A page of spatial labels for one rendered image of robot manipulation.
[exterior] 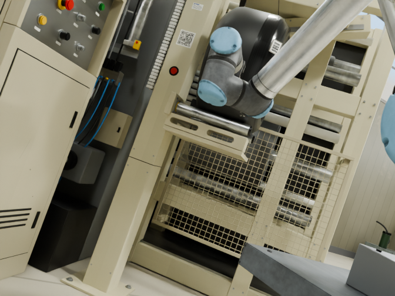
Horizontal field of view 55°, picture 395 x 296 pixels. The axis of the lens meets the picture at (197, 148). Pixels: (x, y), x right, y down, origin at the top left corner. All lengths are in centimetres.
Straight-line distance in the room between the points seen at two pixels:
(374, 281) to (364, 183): 715
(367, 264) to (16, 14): 114
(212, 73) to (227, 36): 12
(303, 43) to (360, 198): 680
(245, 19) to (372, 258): 121
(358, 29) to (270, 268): 179
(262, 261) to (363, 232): 748
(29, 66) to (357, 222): 709
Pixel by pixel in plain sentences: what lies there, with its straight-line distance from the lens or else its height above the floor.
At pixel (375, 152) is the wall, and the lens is 788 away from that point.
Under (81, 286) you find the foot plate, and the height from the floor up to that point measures 1.
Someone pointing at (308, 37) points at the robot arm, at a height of 111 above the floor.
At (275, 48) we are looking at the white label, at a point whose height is 123.
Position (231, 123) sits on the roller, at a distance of 162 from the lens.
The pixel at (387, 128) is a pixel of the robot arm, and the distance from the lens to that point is 53.
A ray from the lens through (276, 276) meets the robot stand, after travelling 61.
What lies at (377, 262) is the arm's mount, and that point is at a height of 65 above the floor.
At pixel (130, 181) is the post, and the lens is 178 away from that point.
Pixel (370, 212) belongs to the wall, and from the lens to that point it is 810.
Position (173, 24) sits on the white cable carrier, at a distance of 189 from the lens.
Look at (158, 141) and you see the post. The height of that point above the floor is 73.
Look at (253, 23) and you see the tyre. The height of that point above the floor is 131.
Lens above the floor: 70
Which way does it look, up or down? 2 degrees up
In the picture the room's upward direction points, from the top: 20 degrees clockwise
